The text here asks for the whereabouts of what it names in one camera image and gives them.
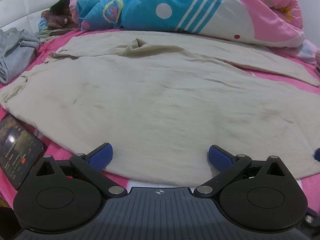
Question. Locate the pink floral bed sheet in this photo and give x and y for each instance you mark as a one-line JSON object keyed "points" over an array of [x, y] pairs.
{"points": [[310, 185]]}

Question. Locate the folded clothes stack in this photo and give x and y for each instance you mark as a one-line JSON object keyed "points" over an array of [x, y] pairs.
{"points": [[318, 64]]}

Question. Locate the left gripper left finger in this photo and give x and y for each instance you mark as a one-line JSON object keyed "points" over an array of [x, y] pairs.
{"points": [[88, 167]]}

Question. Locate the patterned pillow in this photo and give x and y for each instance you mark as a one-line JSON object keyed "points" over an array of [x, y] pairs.
{"points": [[50, 32]]}

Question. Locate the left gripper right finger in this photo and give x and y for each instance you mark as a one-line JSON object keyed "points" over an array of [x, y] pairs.
{"points": [[229, 167]]}

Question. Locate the blue pink floral quilt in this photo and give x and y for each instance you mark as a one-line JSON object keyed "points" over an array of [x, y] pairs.
{"points": [[271, 23]]}

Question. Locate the sleeping person head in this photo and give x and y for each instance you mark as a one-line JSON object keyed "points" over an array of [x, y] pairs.
{"points": [[58, 16]]}

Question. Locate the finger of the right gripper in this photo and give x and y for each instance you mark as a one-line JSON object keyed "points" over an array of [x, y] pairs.
{"points": [[317, 154]]}

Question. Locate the beige trousers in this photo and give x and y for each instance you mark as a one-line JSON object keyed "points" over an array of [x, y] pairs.
{"points": [[161, 99]]}

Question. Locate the smartphone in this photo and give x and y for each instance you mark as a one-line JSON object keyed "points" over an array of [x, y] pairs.
{"points": [[20, 150]]}

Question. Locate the grey sweatshirt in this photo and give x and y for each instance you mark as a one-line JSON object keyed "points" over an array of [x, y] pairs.
{"points": [[18, 49]]}

